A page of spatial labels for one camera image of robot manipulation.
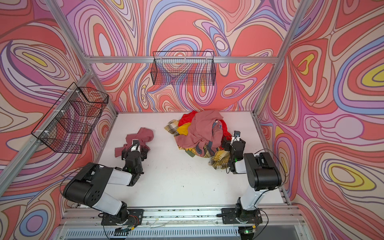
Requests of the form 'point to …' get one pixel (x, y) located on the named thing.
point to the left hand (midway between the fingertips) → (135, 146)
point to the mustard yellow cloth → (183, 129)
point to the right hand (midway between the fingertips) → (233, 140)
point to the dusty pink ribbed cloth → (144, 135)
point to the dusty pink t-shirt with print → (205, 135)
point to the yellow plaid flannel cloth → (220, 159)
